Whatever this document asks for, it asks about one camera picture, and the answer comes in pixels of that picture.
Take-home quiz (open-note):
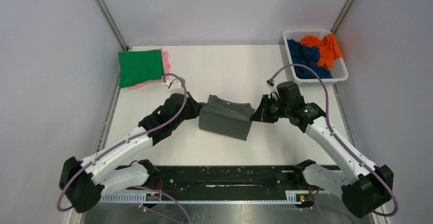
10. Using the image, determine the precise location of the grey t-shirt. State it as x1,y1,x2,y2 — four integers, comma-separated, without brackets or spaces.
199,95,255,141

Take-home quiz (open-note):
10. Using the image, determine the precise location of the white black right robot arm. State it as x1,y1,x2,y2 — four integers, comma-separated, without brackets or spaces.
250,79,395,218

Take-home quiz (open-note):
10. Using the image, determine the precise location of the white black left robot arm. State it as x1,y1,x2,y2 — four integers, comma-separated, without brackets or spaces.
57,93,202,213

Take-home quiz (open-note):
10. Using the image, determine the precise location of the folded pink t-shirt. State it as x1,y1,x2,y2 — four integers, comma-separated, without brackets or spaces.
129,48,171,90

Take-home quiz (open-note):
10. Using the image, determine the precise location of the blue t-shirt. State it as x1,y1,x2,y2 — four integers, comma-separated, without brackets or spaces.
287,39,333,79

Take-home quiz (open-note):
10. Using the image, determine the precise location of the folded green t-shirt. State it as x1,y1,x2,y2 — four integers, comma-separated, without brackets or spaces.
118,49,164,88

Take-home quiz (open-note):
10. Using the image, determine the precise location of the white plastic laundry basket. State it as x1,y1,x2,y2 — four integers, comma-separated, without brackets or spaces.
283,29,349,84

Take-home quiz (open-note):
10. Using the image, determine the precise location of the orange t-shirt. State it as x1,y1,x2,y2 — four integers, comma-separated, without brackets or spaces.
300,33,343,69

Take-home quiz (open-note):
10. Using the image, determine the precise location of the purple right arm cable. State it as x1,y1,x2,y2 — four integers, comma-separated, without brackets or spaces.
267,63,399,224

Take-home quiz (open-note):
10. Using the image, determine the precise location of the grey slotted cable duct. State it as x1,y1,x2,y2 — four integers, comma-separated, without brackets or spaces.
100,190,315,205

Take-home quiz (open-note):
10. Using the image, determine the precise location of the aluminium frame rail right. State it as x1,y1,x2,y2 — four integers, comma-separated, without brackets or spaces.
330,0,355,34

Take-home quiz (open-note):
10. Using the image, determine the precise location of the aluminium frame rail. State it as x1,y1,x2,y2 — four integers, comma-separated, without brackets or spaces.
330,0,355,34
95,0,129,51

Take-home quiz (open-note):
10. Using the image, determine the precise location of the aluminium frame rail left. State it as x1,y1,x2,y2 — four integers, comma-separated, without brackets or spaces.
95,0,129,51

